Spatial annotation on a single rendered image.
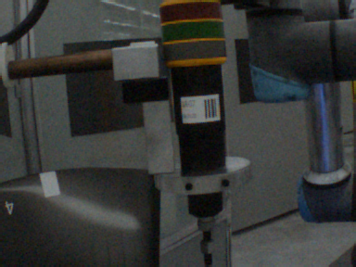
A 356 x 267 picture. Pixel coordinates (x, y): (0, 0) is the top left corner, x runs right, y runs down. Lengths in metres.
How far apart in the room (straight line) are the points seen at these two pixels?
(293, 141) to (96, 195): 4.39
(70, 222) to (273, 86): 0.28
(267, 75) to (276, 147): 4.11
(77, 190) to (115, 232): 0.06
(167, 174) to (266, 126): 4.24
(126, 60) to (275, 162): 4.39
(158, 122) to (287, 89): 0.28
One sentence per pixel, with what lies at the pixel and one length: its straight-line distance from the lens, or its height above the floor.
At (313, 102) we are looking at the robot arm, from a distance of 1.02.
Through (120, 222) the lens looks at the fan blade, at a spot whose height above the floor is 1.39.
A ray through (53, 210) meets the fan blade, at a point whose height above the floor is 1.40.
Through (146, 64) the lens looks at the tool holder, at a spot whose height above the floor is 1.53.
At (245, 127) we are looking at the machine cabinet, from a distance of 4.40.
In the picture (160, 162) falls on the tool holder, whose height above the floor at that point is 1.46.
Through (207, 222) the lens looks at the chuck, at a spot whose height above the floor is 1.41.
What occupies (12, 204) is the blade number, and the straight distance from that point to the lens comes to 0.51.
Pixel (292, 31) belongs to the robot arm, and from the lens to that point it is 0.59.
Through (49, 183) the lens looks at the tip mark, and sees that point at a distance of 0.52.
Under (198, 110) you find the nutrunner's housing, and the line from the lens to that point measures 0.34.
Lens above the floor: 1.53
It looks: 3 degrees down
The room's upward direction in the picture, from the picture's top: 5 degrees counter-clockwise
